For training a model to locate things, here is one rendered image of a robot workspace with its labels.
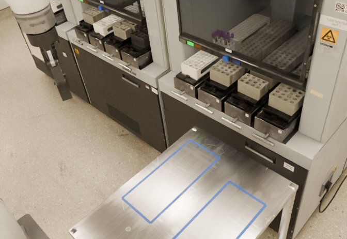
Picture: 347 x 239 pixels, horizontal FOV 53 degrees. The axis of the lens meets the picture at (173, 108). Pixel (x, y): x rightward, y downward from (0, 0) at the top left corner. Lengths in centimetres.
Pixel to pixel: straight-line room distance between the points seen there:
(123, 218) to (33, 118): 197
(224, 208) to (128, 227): 30
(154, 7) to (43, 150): 146
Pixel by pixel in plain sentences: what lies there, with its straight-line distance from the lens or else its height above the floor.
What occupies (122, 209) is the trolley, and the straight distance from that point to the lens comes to 118.
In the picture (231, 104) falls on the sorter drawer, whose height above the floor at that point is 80.
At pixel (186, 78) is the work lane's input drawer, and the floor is 82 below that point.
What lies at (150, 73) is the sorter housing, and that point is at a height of 73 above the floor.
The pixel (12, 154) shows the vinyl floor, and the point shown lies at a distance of 279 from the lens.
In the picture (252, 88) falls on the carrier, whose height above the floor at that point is 87.
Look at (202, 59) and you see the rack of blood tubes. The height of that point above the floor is 86.
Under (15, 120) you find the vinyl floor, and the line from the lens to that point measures 308.
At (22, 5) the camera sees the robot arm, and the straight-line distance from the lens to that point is 91.
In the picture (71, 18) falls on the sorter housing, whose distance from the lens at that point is 249.
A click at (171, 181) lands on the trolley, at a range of 121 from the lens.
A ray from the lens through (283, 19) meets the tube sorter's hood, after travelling 125.
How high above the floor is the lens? 179
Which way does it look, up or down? 41 degrees down
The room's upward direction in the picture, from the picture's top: 8 degrees counter-clockwise
